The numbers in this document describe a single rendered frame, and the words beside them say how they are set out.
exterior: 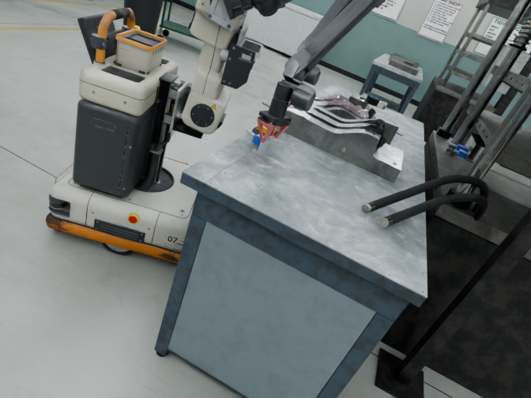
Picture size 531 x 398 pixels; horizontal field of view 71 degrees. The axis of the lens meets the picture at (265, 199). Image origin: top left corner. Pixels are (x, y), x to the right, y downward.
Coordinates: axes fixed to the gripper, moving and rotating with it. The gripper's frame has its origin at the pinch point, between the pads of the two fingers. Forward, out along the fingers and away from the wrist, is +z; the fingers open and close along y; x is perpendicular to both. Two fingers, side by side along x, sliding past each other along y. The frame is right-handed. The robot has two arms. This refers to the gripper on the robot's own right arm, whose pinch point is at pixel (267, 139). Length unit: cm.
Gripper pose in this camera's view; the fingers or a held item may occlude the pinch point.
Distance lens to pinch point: 129.4
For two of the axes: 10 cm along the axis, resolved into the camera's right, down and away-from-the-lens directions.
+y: 6.7, -1.8, 7.2
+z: -3.0, 8.2, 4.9
